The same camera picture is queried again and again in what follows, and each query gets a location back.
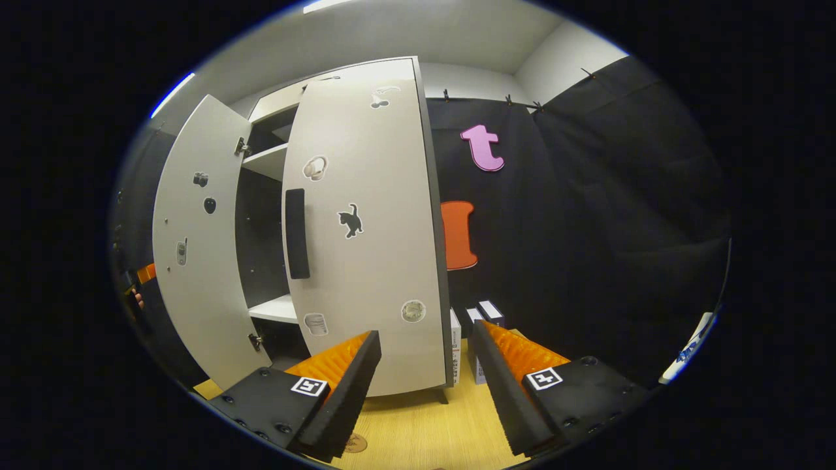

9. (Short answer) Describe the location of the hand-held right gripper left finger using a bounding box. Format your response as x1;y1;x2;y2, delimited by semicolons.
208;330;383;461

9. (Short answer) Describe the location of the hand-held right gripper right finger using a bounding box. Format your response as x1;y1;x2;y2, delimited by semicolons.
472;320;654;458

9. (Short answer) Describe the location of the white cabinet door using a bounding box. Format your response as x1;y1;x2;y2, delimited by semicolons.
281;77;455;398
152;95;274;391

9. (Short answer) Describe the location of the white book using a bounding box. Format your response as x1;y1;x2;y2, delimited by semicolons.
449;308;462;386

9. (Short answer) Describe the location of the black backdrop cloth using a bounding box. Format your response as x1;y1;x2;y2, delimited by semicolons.
425;97;556;366
114;124;197;386
532;55;731;386

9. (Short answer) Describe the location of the dark blue book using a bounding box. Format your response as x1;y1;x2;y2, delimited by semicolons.
477;300;506;329

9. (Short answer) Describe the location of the grey-blue book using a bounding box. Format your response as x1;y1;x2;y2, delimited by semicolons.
465;307;488;386

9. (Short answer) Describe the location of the white cabinet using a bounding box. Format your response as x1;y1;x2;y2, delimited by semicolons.
234;55;456;405

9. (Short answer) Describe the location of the white side table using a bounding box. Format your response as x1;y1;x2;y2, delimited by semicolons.
658;312;719;384

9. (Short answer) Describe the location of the black door handle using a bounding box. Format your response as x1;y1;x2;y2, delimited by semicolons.
285;188;311;280

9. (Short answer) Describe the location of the blue lanyard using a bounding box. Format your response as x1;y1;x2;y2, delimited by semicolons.
676;333;709;363

